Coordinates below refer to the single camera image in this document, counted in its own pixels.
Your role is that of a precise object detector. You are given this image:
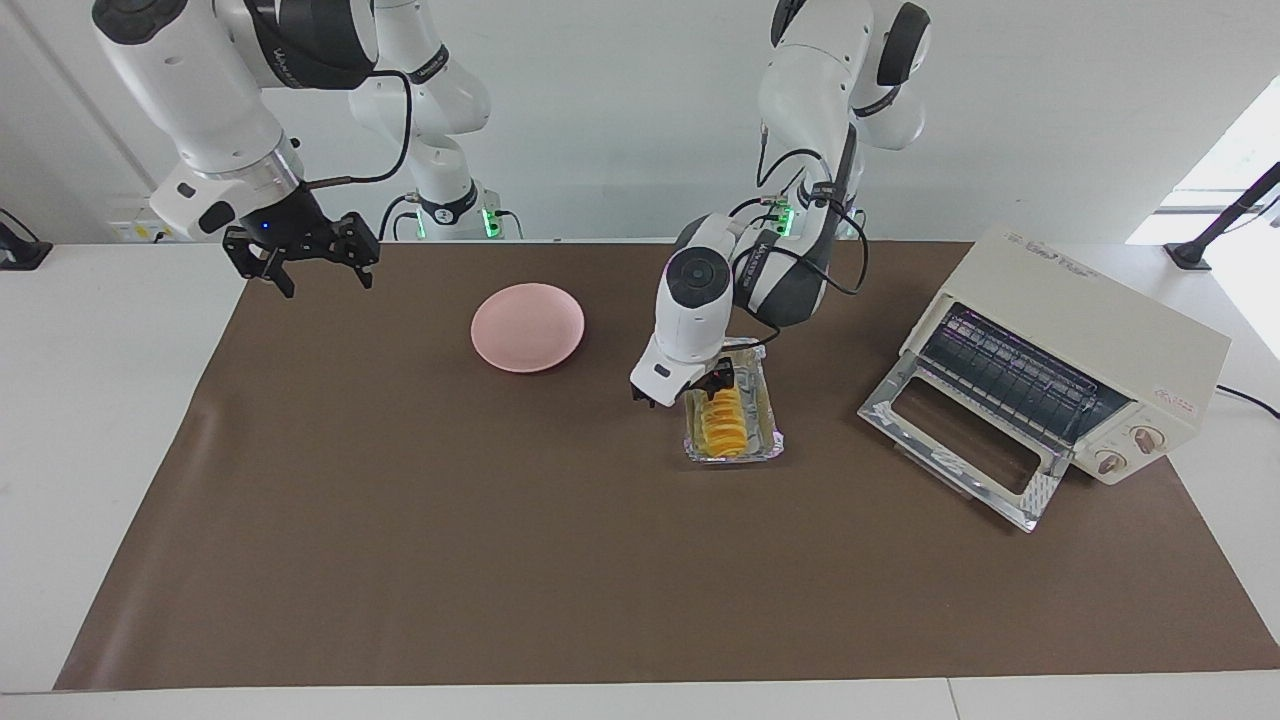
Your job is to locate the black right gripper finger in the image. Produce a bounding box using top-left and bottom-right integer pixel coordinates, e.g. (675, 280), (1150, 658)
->
(340, 212), (381, 291)
(225, 250), (297, 298)

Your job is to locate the golden twisted bread loaf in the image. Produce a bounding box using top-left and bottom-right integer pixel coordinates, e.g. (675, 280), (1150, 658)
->
(697, 385), (751, 459)

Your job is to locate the aluminium foil tray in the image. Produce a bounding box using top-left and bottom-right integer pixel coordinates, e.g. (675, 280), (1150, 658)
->
(683, 340), (785, 464)

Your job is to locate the chrome glass oven door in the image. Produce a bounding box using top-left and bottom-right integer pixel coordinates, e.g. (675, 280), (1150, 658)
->
(857, 352), (1073, 534)

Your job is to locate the white toaster oven body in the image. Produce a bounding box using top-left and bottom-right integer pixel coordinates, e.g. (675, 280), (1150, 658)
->
(900, 228), (1233, 488)

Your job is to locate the pink round plate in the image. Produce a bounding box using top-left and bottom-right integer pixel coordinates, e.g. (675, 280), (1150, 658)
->
(470, 282), (586, 374)

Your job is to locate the black table clamp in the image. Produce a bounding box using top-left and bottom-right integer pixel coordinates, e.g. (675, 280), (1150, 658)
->
(0, 208), (53, 271)

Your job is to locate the brown table mat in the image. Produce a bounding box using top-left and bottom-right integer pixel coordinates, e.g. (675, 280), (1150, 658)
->
(53, 240), (1280, 691)

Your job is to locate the black angled stand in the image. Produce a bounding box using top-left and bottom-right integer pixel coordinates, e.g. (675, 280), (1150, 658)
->
(1165, 163), (1280, 271)

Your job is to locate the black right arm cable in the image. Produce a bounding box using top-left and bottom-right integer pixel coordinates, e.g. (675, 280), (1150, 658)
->
(300, 68), (414, 193)

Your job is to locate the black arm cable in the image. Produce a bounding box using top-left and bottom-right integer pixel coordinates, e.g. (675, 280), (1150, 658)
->
(300, 68), (414, 193)
(728, 118), (871, 353)

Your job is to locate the white wall socket box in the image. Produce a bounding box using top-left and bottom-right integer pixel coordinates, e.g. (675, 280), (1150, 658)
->
(108, 195), (163, 244)

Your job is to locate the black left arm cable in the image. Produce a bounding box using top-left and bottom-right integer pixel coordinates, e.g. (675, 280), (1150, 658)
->
(728, 118), (871, 353)

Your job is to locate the metal wire oven rack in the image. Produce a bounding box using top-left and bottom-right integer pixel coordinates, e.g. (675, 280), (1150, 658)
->
(920, 305), (1133, 443)

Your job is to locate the black oven power cord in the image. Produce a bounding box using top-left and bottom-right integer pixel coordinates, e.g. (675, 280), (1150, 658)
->
(1215, 385), (1280, 421)

